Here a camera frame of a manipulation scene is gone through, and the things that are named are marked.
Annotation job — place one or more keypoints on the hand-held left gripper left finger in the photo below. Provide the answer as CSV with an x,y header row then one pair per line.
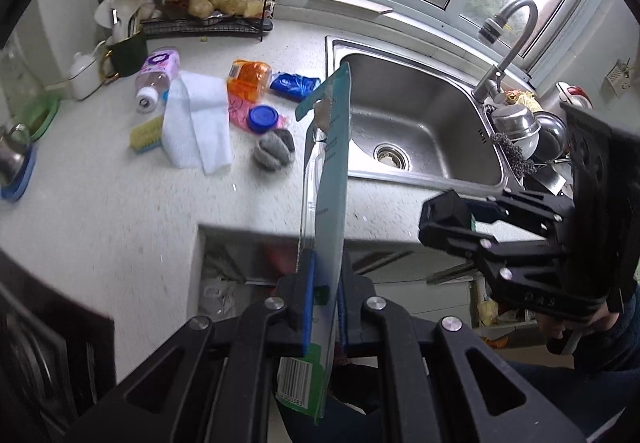
x,y
311,283

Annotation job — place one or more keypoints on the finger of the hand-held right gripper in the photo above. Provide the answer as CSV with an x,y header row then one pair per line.
x,y
490,209
450,240

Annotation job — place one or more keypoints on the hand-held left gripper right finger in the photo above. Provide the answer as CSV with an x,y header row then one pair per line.
x,y
341,310

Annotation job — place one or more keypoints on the teal toothbrush package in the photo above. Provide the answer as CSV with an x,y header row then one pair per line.
x,y
332,163

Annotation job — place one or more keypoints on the grey scrubber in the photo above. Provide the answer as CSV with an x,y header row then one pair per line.
x,y
274,149

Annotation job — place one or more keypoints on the blue round lid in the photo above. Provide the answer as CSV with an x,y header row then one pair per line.
x,y
262,119

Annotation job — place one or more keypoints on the white cloth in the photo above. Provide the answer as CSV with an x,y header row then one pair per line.
x,y
197,123

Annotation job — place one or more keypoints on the blue plastic packet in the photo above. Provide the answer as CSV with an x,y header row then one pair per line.
x,y
295,85

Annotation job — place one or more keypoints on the orange plastic packet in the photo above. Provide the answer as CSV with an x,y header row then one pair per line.
x,y
250,78

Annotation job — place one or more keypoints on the yellow bristle scrub brush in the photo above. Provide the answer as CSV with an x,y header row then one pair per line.
x,y
147,135

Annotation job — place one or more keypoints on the purple label plastic bottle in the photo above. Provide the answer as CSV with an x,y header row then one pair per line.
x,y
157,75

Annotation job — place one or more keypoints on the person's right forearm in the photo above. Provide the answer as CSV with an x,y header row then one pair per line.
x,y
620,333

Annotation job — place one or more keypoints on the person's right hand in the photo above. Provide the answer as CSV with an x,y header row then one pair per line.
x,y
555,327

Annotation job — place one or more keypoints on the black scouring pad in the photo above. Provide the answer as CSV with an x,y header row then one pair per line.
x,y
512,155

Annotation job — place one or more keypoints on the metal cabinet door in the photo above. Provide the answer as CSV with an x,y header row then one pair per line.
x,y
395,263

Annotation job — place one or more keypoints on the stainless steel sink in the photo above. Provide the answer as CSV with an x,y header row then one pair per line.
x,y
425,123

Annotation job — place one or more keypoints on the yellow cloth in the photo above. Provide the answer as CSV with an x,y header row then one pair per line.
x,y
520,100

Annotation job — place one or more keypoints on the white rice cooker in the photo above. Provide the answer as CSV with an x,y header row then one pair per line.
x,y
575,95

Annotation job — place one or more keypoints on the steel faucet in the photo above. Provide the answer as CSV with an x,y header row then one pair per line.
x,y
510,58

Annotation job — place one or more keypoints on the black gas stove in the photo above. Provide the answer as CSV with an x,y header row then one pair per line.
x,y
45,363

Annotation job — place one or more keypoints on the dark green utensil cup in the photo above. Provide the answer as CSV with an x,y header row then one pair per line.
x,y
129,57

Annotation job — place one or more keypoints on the ginger root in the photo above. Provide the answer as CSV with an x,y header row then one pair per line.
x,y
220,3

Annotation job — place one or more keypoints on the white lidded jar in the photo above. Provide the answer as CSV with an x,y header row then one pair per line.
x,y
85,78

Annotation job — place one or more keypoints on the blue saucer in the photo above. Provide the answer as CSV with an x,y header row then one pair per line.
x,y
20,188

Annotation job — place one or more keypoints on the dried red chilies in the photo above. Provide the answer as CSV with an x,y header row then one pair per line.
x,y
175,3

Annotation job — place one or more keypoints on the steel teapot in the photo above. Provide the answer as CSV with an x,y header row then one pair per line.
x,y
12,158

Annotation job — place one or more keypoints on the white spoon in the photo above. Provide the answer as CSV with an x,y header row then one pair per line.
x,y
107,15

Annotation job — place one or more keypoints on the glass pitcher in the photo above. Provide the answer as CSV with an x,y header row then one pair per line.
x,y
15,78

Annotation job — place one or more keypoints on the white wall holder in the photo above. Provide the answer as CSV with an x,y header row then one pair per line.
x,y
619,78

